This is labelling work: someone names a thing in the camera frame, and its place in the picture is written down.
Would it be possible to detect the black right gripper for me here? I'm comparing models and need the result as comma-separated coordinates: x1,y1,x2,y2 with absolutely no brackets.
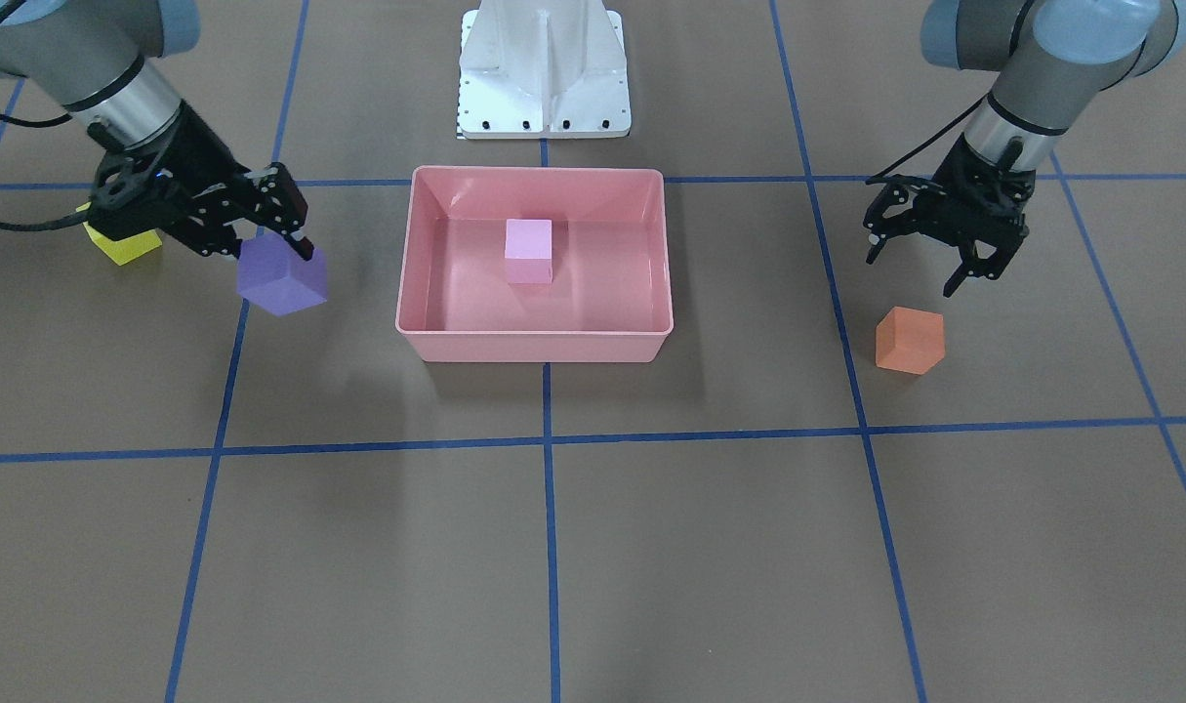
90,103,315,262

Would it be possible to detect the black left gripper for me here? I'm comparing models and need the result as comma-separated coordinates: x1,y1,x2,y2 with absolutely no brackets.
862,138,1035,298

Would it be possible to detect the purple foam block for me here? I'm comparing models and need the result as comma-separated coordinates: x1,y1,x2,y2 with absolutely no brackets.
236,231,329,317

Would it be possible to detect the orange foam block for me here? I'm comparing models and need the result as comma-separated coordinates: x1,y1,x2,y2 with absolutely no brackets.
875,307,948,375

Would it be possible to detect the yellow foam block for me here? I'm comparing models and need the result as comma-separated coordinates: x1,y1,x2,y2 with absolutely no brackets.
83,222,162,267

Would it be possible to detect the pink foam block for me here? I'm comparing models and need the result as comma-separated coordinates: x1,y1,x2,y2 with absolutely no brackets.
504,219,553,285

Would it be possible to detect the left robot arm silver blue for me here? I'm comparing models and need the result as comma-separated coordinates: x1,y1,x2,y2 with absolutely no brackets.
862,1,1186,298

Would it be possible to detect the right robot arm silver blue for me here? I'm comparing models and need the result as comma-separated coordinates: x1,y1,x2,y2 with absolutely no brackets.
0,1,315,260

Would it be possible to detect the pink plastic bin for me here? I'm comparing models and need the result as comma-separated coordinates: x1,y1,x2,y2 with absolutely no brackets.
395,165,675,363

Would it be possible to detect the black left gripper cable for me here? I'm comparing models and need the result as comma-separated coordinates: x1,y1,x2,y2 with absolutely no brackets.
866,0,1038,186

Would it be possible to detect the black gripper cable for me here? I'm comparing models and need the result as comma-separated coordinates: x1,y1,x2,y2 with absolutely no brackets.
866,0,1038,186
0,0,101,232

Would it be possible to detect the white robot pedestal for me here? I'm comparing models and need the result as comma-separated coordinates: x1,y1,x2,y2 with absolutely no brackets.
455,1,633,140

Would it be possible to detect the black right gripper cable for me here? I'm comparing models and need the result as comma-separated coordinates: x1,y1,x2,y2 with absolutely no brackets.
0,0,101,232

